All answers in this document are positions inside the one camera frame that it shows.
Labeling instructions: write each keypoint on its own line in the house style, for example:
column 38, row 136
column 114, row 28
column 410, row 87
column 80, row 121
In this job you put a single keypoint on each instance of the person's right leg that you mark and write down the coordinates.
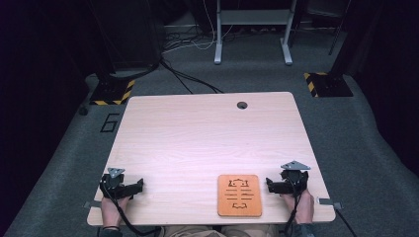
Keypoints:
column 248, row 231

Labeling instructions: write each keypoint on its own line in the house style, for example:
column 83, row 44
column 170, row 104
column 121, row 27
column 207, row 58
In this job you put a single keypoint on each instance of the person's leg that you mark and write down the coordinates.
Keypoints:
column 189, row 231
column 248, row 231

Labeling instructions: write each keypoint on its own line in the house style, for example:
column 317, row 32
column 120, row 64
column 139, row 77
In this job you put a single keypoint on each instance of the person's right hand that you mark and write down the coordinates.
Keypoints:
column 304, row 207

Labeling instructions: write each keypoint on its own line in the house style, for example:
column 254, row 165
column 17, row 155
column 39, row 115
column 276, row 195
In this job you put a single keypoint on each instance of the black stand base hazard striped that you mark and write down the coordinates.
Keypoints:
column 112, row 92
column 327, row 84

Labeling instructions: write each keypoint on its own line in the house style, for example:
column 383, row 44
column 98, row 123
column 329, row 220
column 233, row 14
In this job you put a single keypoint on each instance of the small black round object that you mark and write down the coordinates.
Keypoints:
column 83, row 111

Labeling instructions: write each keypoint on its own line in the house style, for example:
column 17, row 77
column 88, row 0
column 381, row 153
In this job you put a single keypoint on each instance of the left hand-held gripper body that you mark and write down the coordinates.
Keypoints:
column 113, row 187

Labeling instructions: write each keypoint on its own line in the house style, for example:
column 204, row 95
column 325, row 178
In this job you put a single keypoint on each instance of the large black cabinet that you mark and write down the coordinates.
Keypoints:
column 128, row 33

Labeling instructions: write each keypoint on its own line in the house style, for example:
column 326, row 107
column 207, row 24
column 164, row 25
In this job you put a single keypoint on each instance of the white metal desk frame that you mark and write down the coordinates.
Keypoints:
column 253, row 16

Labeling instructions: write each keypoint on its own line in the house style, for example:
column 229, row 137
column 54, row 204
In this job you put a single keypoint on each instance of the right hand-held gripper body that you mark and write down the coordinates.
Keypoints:
column 294, row 181

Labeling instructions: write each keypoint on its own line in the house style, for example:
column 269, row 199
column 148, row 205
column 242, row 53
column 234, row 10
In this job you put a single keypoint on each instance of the person's left hand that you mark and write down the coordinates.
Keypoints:
column 111, row 207

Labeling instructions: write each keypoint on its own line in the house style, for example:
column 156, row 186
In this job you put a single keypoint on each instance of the bamboo board with cutouts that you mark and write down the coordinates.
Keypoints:
column 239, row 195

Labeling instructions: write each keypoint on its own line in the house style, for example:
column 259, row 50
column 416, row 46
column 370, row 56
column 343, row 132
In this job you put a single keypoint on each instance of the grey metal table clamp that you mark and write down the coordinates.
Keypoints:
column 92, row 204
column 329, row 202

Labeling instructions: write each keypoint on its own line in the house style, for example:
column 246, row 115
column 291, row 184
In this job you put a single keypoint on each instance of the black wristband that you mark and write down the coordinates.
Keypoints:
column 110, row 227

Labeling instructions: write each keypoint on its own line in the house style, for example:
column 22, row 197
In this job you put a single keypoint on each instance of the person's left leg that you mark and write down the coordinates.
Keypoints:
column 189, row 231

